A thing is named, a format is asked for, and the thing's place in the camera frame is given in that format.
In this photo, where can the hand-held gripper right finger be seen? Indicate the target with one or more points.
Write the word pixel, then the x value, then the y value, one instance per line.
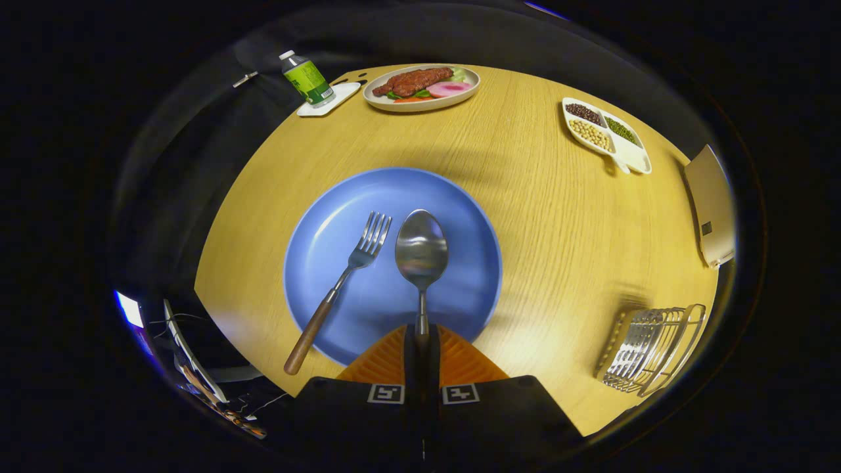
pixel 486 420

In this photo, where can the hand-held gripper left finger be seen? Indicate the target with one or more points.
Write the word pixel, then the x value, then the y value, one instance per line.
pixel 368 420

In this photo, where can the metal spoon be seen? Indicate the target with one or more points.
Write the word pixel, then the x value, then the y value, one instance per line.
pixel 421 246

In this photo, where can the colourful printed sheet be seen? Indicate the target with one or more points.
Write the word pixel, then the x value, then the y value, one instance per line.
pixel 227 414

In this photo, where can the thin white panel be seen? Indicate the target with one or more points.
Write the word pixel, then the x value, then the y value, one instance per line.
pixel 194 358

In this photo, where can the blue round plate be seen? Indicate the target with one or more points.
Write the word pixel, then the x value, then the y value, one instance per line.
pixel 394 190

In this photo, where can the lit computer screen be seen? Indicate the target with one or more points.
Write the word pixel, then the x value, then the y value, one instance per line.
pixel 130 310

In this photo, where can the white divided dish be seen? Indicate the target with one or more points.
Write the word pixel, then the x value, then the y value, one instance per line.
pixel 634 157

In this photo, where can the pile of yellow soybeans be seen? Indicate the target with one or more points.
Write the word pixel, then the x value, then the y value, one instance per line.
pixel 590 134

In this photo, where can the white toaster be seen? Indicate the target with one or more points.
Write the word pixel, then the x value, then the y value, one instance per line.
pixel 713 197

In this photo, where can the beige oval food plate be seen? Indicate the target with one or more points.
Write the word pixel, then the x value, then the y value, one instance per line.
pixel 420 106

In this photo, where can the pile of green beans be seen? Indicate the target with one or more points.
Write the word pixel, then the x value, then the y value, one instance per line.
pixel 621 130

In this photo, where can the pile of dark red beans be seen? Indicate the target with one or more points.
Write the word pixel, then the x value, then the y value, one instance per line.
pixel 583 113

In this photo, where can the white square coaster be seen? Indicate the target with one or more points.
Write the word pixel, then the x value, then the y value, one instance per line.
pixel 345 92

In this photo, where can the pink round food slice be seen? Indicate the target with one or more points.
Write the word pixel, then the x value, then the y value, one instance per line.
pixel 450 89

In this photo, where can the brown grilled meat piece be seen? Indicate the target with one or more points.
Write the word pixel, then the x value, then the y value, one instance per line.
pixel 414 81

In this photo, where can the green label plastic bottle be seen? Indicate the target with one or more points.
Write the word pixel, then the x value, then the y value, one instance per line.
pixel 309 82

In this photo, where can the silver metal clip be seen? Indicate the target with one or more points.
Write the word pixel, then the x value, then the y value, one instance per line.
pixel 244 79

